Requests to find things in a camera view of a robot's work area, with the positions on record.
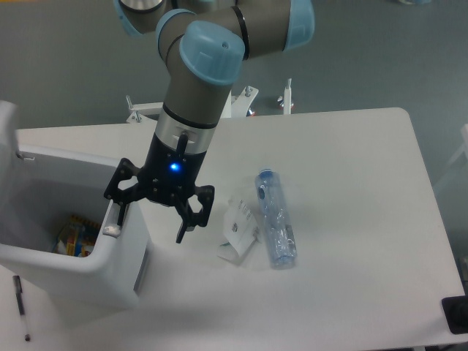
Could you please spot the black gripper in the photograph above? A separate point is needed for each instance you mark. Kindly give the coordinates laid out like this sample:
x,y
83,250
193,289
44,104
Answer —
x,y
172,175

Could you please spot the white push-lid trash can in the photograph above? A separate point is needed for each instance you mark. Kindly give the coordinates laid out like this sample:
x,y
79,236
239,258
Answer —
x,y
41,188

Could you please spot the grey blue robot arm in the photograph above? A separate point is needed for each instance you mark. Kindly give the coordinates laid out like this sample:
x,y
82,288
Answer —
x,y
203,45

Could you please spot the colourful snack wrapper trash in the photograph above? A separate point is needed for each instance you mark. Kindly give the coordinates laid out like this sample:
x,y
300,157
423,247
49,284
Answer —
x,y
77,238

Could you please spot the crumpled white paper carton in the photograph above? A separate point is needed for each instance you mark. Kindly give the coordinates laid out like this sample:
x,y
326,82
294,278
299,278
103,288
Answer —
x,y
240,233

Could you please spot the clear plastic water bottle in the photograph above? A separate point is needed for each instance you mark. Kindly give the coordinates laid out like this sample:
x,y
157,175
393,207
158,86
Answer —
x,y
277,226

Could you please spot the black pen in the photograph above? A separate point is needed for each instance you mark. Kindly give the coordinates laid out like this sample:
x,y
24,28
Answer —
x,y
21,307

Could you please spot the black device at table edge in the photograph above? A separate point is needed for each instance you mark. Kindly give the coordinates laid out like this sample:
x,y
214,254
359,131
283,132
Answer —
x,y
455,309

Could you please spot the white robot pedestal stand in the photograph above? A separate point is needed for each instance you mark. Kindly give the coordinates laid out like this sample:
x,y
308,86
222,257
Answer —
x,y
239,106

